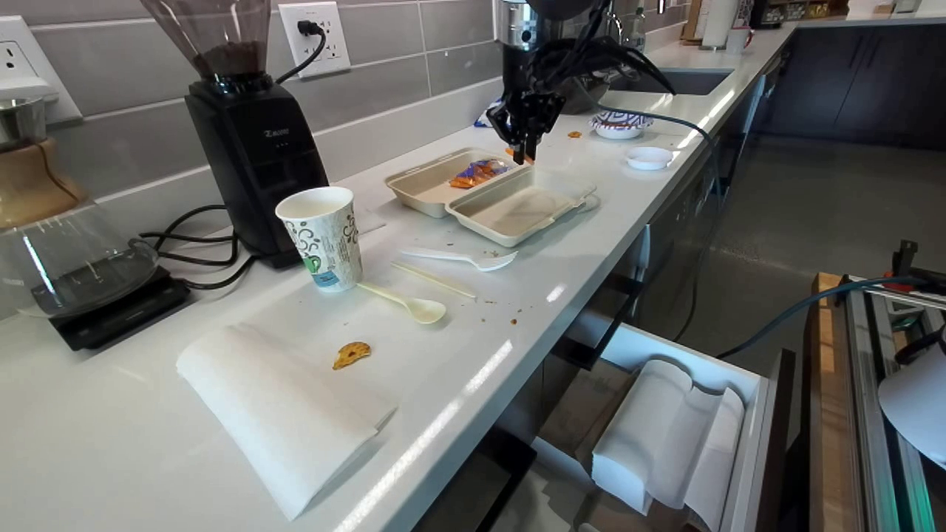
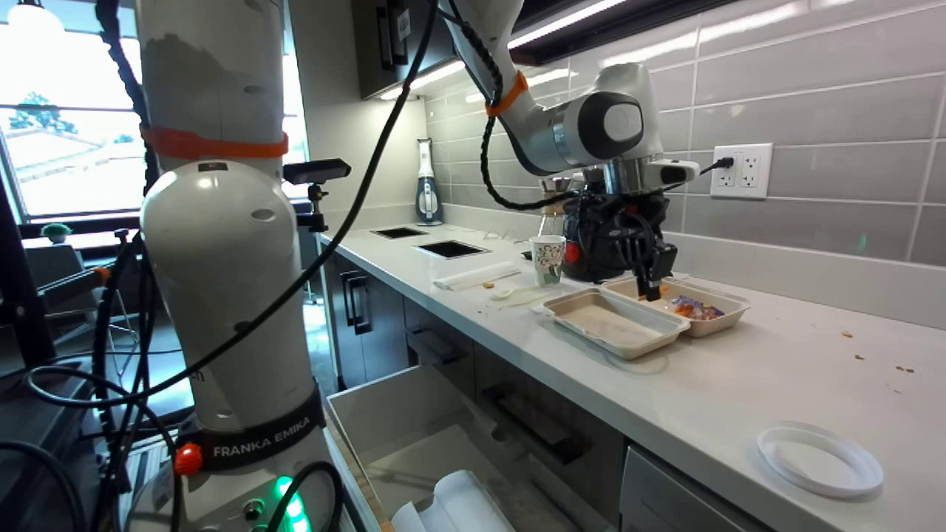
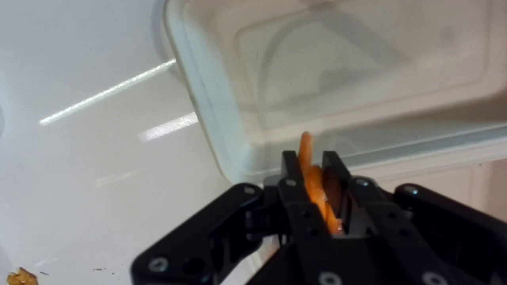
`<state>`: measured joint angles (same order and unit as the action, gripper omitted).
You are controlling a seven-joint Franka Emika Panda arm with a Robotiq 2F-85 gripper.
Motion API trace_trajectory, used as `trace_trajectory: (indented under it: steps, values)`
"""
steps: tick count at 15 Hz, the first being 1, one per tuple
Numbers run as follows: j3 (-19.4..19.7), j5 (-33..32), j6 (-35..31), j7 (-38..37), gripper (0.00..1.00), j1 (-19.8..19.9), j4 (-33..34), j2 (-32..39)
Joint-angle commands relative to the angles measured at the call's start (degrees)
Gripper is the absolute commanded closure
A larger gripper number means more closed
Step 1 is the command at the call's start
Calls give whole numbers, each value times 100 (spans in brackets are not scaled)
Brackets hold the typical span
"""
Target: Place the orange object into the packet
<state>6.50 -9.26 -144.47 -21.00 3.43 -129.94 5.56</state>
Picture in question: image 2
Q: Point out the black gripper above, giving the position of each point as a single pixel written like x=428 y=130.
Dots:
x=621 y=216

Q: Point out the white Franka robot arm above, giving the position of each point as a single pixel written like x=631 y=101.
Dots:
x=226 y=275

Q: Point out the black coffee grinder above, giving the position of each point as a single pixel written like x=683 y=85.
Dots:
x=592 y=263

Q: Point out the beige clamshell takeout container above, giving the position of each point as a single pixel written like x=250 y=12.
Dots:
x=609 y=327

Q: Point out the patterned paper cup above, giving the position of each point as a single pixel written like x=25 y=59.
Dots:
x=548 y=263

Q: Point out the white framed black square inset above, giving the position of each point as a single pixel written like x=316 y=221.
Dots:
x=449 y=249

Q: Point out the slim clear bottle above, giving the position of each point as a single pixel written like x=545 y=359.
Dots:
x=428 y=203

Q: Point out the grey under-counter cabinet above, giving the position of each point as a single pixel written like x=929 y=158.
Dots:
x=365 y=315

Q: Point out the open white drawer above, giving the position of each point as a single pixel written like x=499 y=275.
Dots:
x=394 y=414

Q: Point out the white paper roll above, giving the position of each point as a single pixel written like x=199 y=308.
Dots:
x=461 y=504

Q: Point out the red round knob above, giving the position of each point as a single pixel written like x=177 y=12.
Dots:
x=186 y=458

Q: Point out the bright window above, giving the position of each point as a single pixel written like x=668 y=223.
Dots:
x=69 y=148

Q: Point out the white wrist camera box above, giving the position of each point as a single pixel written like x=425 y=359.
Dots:
x=674 y=176

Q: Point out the white double wall outlet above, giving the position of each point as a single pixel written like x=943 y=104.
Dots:
x=754 y=182

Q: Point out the dark upper wall cabinet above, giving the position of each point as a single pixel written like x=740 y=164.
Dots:
x=394 y=49

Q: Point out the black camera on tripod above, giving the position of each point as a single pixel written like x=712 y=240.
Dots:
x=315 y=169

